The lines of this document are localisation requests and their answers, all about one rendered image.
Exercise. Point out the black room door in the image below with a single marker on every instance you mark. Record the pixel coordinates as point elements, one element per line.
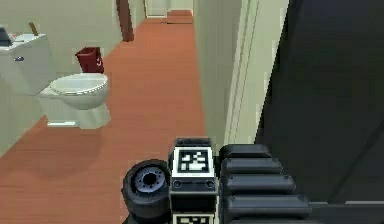
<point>326,100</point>

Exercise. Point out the brown stick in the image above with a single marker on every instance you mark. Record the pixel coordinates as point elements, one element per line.
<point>33,29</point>

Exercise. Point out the dark red waste bin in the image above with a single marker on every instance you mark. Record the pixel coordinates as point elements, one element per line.
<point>90,60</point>

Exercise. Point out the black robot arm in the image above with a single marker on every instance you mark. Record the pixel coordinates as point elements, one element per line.
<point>253,186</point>

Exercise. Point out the white toilet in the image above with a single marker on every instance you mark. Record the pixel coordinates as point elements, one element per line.
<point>73,95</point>

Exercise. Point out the dark brown room door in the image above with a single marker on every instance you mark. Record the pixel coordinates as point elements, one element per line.
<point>125,20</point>

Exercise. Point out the dark blue grey object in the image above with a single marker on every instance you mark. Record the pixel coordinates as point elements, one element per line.
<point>4,37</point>

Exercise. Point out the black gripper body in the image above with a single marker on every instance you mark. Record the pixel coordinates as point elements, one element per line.
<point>148,188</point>

